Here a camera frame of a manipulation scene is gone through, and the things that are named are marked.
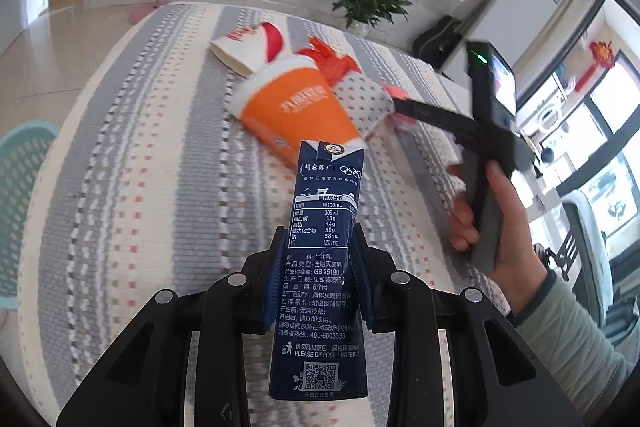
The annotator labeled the green potted plant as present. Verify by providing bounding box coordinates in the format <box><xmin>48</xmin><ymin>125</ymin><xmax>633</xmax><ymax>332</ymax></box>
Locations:
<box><xmin>332</xmin><ymin>0</ymin><xmax>412</xmax><ymax>38</ymax></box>

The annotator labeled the grey green sleeve forearm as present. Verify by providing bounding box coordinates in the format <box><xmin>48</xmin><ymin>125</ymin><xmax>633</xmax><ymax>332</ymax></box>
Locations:
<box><xmin>504</xmin><ymin>269</ymin><xmax>634</xmax><ymax>426</ymax></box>

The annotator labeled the grey chair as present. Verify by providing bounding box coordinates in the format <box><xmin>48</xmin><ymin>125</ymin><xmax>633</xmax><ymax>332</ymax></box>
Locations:
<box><xmin>541</xmin><ymin>191</ymin><xmax>639</xmax><ymax>347</ymax></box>

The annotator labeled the right hand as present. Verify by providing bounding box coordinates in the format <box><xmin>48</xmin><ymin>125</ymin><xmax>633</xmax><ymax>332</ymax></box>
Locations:
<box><xmin>446</xmin><ymin>159</ymin><xmax>549</xmax><ymax>316</ymax></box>

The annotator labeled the white refrigerator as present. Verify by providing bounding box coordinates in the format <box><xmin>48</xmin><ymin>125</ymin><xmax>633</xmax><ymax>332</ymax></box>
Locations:
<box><xmin>440</xmin><ymin>0</ymin><xmax>563</xmax><ymax>87</ymax></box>

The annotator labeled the orange plastic bag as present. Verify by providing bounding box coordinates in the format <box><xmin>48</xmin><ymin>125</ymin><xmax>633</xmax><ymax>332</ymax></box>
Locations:
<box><xmin>296</xmin><ymin>36</ymin><xmax>361</xmax><ymax>87</ymax></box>

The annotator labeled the red white paper cup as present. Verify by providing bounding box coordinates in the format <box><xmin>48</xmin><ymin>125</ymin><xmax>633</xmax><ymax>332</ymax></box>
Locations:
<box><xmin>209</xmin><ymin>22</ymin><xmax>285</xmax><ymax>78</ymax></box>

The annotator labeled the dark blue milk carton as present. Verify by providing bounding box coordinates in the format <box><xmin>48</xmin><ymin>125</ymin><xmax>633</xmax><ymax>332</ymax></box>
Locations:
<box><xmin>269</xmin><ymin>141</ymin><xmax>368</xmax><ymax>401</ymax></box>

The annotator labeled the orange paper cup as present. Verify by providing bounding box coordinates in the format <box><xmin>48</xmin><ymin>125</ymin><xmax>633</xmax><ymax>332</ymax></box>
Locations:
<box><xmin>227</xmin><ymin>55</ymin><xmax>364</xmax><ymax>166</ymax></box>

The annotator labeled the teal plastic basket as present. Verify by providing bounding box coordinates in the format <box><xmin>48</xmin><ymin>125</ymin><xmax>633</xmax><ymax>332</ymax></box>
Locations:
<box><xmin>0</xmin><ymin>120</ymin><xmax>58</xmax><ymax>310</ymax></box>

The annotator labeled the striped woven rug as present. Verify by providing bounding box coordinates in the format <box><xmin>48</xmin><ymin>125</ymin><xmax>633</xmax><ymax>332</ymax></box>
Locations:
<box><xmin>18</xmin><ymin>3</ymin><xmax>506</xmax><ymax>426</ymax></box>

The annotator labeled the white dotted paper cup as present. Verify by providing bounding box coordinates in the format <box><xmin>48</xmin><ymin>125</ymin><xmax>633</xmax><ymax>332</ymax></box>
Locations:
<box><xmin>332</xmin><ymin>72</ymin><xmax>395</xmax><ymax>139</ymax></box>

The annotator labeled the black guitar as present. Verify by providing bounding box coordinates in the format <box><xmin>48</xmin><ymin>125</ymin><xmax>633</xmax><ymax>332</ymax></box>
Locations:
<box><xmin>411</xmin><ymin>0</ymin><xmax>489</xmax><ymax>70</ymax></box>

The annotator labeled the red chinese knot decoration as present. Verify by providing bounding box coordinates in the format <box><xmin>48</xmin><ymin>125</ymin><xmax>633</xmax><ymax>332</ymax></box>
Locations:
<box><xmin>574</xmin><ymin>41</ymin><xmax>615</xmax><ymax>92</ymax></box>

